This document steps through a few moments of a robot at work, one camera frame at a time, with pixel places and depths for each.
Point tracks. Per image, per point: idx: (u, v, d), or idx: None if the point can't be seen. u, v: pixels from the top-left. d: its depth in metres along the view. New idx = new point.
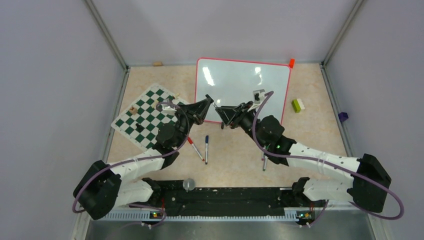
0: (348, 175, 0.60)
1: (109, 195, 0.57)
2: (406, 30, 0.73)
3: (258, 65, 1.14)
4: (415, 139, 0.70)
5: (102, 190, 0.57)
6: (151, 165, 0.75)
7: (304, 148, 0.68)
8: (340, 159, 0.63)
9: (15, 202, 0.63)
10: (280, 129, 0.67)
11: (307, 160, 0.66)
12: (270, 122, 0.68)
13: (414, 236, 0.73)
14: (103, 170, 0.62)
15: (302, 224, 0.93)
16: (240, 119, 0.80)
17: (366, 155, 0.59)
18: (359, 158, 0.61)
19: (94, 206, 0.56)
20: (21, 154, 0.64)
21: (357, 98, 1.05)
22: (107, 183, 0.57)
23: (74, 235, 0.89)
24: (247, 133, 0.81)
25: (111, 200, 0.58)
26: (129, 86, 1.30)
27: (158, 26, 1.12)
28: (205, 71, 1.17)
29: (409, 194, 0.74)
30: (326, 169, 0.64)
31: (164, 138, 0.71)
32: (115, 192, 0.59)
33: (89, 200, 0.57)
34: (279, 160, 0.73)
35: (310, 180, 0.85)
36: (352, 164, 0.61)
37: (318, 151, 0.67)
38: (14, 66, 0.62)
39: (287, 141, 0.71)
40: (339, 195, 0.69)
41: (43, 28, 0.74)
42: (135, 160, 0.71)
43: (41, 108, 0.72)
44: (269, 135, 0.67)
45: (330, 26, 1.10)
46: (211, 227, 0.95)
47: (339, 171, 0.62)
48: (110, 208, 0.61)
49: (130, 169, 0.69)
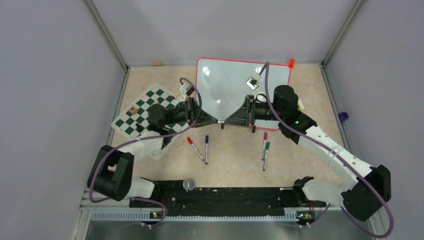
0: (354, 177, 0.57)
1: (125, 173, 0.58)
2: (405, 31, 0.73)
3: (259, 65, 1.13)
4: (416, 138, 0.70)
5: (118, 169, 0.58)
6: (152, 144, 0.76)
7: (321, 134, 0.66)
8: (353, 159, 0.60)
9: (15, 203, 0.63)
10: (294, 97, 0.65)
11: (319, 145, 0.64)
12: (286, 90, 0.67)
13: (414, 236, 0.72)
14: (111, 152, 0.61)
15: (302, 224, 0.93)
16: (253, 112, 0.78)
17: (382, 165, 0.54)
18: (373, 166, 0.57)
19: (113, 189, 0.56)
20: (21, 153, 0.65)
21: (356, 98, 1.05)
22: (120, 162, 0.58)
23: (74, 235, 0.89)
24: (268, 118, 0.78)
25: (128, 177, 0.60)
26: (129, 86, 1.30)
27: (158, 27, 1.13)
28: (205, 71, 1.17)
29: (408, 193, 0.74)
30: (335, 162, 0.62)
31: (154, 119, 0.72)
32: (130, 168, 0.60)
33: (106, 184, 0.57)
34: (291, 135, 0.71)
35: (314, 180, 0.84)
36: (364, 168, 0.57)
37: (335, 143, 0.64)
38: (13, 66, 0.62)
39: (306, 120, 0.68)
40: (334, 197, 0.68)
41: (42, 28, 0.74)
42: (138, 139, 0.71)
43: (41, 109, 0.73)
44: (281, 100, 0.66)
45: (330, 26, 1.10)
46: (211, 227, 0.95)
47: (347, 169, 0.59)
48: (128, 187, 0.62)
49: (137, 147, 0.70)
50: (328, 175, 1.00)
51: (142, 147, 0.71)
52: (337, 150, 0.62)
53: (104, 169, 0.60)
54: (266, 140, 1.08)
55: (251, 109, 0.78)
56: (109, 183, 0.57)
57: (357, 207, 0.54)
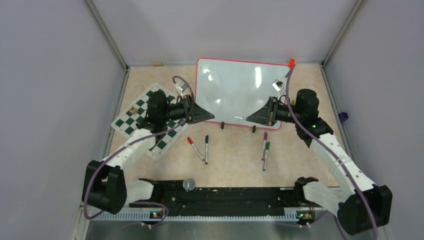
0: (352, 189, 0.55)
1: (116, 188, 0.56)
2: (405, 31, 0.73)
3: (258, 65, 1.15)
4: (416, 137, 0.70)
5: (109, 186, 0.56)
6: (145, 145, 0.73)
7: (334, 142, 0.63)
8: (358, 172, 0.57)
9: (15, 203, 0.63)
10: (315, 99, 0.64)
11: (328, 152, 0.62)
12: (308, 93, 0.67)
13: (413, 236, 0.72)
14: (99, 168, 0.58)
15: (302, 224, 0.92)
16: (275, 113, 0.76)
17: (386, 185, 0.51)
18: (376, 184, 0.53)
19: (107, 205, 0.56)
20: (22, 152, 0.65)
21: (356, 98, 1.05)
22: (109, 179, 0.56)
23: (74, 235, 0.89)
24: (287, 120, 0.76)
25: (122, 190, 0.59)
26: (129, 86, 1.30)
27: (158, 27, 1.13)
28: (205, 71, 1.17)
29: (408, 194, 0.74)
30: (339, 171, 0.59)
31: (154, 103, 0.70)
32: (121, 182, 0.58)
33: (99, 201, 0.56)
34: (304, 137, 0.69)
35: (320, 183, 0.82)
36: (365, 184, 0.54)
37: (343, 153, 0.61)
38: (13, 65, 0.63)
39: (323, 126, 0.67)
40: (330, 204, 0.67)
41: (43, 28, 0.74)
42: (127, 146, 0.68)
43: (42, 108, 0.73)
44: (301, 101, 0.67)
45: (330, 25, 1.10)
46: (211, 227, 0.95)
47: (348, 180, 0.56)
48: (123, 198, 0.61)
49: (126, 156, 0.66)
50: (328, 174, 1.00)
51: (132, 154, 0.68)
52: (344, 160, 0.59)
53: (96, 184, 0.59)
54: (266, 140, 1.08)
55: (274, 109, 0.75)
56: (103, 198, 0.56)
57: (347, 219, 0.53)
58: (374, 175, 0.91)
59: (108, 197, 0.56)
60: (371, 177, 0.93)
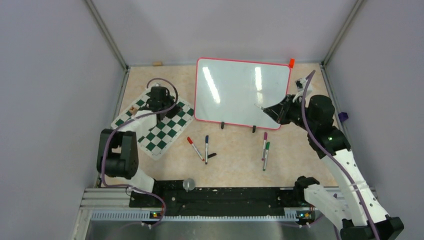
0: (364, 220, 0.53)
1: (132, 149, 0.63)
2: (405, 29, 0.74)
3: (258, 65, 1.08)
4: (416, 136, 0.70)
5: (125, 147, 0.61)
6: (148, 121, 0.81)
7: (350, 162, 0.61)
8: (372, 200, 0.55)
9: (14, 202, 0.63)
10: (330, 108, 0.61)
11: (345, 175, 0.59)
12: (322, 100, 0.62)
13: (413, 236, 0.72)
14: (113, 133, 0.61)
15: (302, 224, 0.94)
16: (287, 112, 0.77)
17: (398, 217, 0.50)
18: (389, 216, 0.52)
19: (125, 167, 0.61)
20: (21, 151, 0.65)
21: (356, 98, 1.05)
22: (125, 141, 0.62)
23: (74, 235, 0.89)
24: (298, 123, 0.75)
25: (134, 154, 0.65)
26: (129, 86, 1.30)
27: (158, 26, 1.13)
28: (205, 71, 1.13)
29: (408, 194, 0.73)
30: (352, 196, 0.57)
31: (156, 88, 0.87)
32: (134, 145, 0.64)
33: (116, 165, 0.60)
34: (317, 148, 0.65)
35: (320, 185, 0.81)
36: (379, 214, 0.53)
37: (359, 177, 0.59)
38: (13, 62, 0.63)
39: (340, 138, 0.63)
40: (333, 217, 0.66)
41: (42, 26, 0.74)
42: (134, 119, 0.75)
43: (40, 107, 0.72)
44: (315, 108, 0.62)
45: (330, 25, 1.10)
46: (211, 227, 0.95)
47: (362, 209, 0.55)
48: (135, 162, 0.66)
49: (135, 125, 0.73)
50: (328, 174, 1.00)
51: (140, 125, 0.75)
52: (359, 185, 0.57)
53: (110, 153, 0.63)
54: (266, 140, 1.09)
55: (286, 108, 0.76)
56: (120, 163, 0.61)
57: None
58: (374, 175, 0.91)
59: (125, 157, 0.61)
60: (371, 177, 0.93)
